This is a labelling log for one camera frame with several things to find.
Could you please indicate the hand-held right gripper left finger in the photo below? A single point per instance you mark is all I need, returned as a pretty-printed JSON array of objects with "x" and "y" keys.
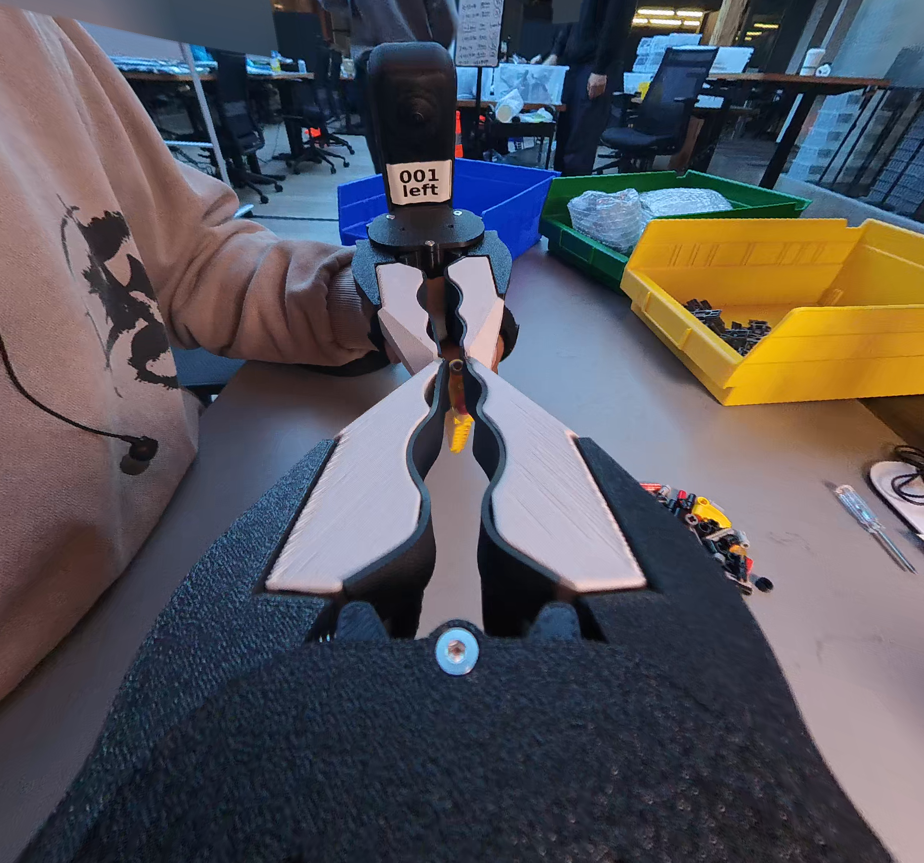
[{"x": 354, "y": 509}]

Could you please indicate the person's left forearm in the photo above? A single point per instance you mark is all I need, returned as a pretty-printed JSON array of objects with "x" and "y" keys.
[{"x": 274, "y": 286}]

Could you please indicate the white metal pole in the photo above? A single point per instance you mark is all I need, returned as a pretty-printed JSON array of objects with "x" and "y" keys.
[{"x": 206, "y": 112}]

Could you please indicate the flat bubble wrap bag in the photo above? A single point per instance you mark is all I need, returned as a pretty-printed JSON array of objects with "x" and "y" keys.
[{"x": 686, "y": 203}]

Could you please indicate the crumpled clear plastic bag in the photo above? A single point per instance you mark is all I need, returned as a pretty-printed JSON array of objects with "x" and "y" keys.
[{"x": 606, "y": 221}]

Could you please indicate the handwritten sign on stand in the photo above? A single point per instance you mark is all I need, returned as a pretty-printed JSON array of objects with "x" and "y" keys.
[{"x": 480, "y": 19}]

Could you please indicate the pile of small connector pins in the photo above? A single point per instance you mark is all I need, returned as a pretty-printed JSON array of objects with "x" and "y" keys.
[{"x": 714, "y": 527}]

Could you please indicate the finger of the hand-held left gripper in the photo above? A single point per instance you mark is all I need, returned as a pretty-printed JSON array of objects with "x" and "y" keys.
[
  {"x": 401, "y": 307},
  {"x": 480, "y": 300}
]

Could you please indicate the orange traffic cone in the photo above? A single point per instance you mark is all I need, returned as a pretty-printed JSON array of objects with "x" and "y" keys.
[{"x": 458, "y": 138}]

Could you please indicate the yellow perforated brick beam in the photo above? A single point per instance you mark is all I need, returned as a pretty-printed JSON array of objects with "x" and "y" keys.
[{"x": 459, "y": 434}]

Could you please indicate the blue plastic bin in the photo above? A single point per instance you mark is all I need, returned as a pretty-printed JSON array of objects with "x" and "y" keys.
[{"x": 505, "y": 199}]

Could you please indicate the black office chair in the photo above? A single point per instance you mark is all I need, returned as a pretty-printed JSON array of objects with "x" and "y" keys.
[
  {"x": 317, "y": 120},
  {"x": 671, "y": 91},
  {"x": 242, "y": 127}
]

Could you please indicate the heap of black brick parts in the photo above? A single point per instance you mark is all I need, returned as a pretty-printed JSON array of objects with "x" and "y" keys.
[{"x": 736, "y": 333}]

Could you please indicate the grey desk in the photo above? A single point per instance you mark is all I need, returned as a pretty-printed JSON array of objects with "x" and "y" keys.
[{"x": 794, "y": 625}]

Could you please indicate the background work table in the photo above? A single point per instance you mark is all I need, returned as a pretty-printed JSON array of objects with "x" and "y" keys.
[{"x": 794, "y": 78}]

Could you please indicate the yellow plastic parts bin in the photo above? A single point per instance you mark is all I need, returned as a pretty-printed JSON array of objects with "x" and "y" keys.
[{"x": 830, "y": 343}]

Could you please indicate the white paper cup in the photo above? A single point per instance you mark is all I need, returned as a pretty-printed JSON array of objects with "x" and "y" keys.
[{"x": 509, "y": 107}]

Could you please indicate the cluttered background table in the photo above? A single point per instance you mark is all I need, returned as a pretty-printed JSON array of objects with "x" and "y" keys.
[{"x": 159, "y": 69}]

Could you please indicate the green plastic bin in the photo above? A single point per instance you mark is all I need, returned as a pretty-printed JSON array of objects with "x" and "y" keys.
[{"x": 577, "y": 257}]

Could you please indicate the clear plastic storage box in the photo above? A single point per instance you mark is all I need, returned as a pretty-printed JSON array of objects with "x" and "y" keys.
[{"x": 534, "y": 84}]

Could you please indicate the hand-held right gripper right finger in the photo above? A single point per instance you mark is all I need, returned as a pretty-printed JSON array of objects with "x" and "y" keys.
[{"x": 563, "y": 509}]

